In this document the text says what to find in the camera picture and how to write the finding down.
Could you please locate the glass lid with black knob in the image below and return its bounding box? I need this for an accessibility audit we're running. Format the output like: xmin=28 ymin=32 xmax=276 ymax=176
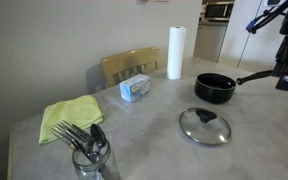
xmin=178 ymin=107 xmax=232 ymax=147

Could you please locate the kitchen counter cabinet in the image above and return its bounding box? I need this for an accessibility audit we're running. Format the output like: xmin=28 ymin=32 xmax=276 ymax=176
xmin=193 ymin=21 xmax=229 ymax=63

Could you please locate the microwave oven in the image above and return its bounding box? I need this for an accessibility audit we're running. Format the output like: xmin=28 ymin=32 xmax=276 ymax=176
xmin=204 ymin=0 xmax=235 ymax=22

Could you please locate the white paper towel roll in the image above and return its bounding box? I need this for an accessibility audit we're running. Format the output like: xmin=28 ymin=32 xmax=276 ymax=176
xmin=166 ymin=25 xmax=187 ymax=81

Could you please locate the blue tissue box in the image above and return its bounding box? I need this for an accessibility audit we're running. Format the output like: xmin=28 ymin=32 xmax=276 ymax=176
xmin=119 ymin=73 xmax=151 ymax=104

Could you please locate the wooden chair with slatted back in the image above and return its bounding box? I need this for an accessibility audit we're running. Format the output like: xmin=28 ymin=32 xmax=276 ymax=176
xmin=100 ymin=46 xmax=162 ymax=89

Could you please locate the metal spoon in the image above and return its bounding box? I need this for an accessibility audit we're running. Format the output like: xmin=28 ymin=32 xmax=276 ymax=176
xmin=89 ymin=122 xmax=108 ymax=158

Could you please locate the clear glass jar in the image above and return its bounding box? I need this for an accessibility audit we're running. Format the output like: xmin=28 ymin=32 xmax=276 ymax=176
xmin=71 ymin=139 xmax=121 ymax=180

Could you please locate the metal fork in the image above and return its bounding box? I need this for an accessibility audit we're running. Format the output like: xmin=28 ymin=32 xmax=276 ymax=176
xmin=60 ymin=119 xmax=96 ymax=155
xmin=49 ymin=124 xmax=97 ymax=164

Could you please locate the yellow-green cloth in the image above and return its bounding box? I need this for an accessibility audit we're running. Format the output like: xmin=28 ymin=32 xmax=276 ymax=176
xmin=38 ymin=94 xmax=104 ymax=145

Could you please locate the black cable with blue plug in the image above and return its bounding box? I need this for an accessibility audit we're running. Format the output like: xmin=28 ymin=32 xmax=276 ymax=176
xmin=245 ymin=0 xmax=288 ymax=35

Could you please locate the black pot with handle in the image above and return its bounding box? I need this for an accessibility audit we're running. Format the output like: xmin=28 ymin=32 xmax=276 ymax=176
xmin=194 ymin=69 xmax=274 ymax=105

